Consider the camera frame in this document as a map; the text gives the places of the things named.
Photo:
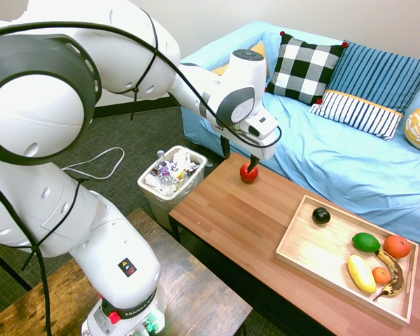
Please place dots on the dark avocado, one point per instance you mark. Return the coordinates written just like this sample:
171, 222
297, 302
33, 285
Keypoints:
321, 216

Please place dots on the white navy striped pillow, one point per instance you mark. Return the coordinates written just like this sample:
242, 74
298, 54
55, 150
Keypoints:
357, 113

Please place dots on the light wooden tray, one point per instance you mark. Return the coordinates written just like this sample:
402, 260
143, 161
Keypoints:
318, 245

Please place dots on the reddish wooden coffee table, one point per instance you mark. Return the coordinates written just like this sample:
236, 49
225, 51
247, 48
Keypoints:
231, 217

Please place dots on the white trash bin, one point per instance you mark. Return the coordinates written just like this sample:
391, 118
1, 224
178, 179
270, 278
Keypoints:
161, 206

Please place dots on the small orange fruit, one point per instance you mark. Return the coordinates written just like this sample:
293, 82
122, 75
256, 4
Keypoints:
381, 275

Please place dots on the mustard yellow pillow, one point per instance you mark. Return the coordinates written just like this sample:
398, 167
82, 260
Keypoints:
259, 49

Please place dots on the blue striped pillow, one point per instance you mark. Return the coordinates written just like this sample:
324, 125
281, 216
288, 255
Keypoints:
378, 77

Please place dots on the light blue sofa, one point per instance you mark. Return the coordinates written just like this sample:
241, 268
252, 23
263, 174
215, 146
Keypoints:
336, 168

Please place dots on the black white checkered pillow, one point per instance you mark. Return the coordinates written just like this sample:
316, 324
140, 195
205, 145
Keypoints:
301, 70

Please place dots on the overripe spotted banana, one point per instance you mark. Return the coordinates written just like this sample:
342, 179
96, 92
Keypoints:
395, 276

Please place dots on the dark rustic wooden table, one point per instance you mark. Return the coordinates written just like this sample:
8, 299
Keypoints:
196, 287

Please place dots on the large orange fruit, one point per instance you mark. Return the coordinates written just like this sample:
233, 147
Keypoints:
397, 246

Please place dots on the yellow mango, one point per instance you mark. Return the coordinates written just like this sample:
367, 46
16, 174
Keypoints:
361, 273

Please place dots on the green lime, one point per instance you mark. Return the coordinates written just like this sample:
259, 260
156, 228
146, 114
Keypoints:
365, 242

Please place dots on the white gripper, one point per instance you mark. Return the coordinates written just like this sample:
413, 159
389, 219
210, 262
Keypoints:
266, 140

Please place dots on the black tripod stand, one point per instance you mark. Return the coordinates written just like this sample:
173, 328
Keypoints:
7, 266

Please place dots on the clear plastic bottle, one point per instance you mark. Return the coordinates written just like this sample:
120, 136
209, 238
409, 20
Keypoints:
166, 179

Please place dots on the red apple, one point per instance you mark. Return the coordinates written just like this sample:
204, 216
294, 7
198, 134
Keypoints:
246, 175

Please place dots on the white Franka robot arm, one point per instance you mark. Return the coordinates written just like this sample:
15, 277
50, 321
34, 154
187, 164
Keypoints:
91, 245

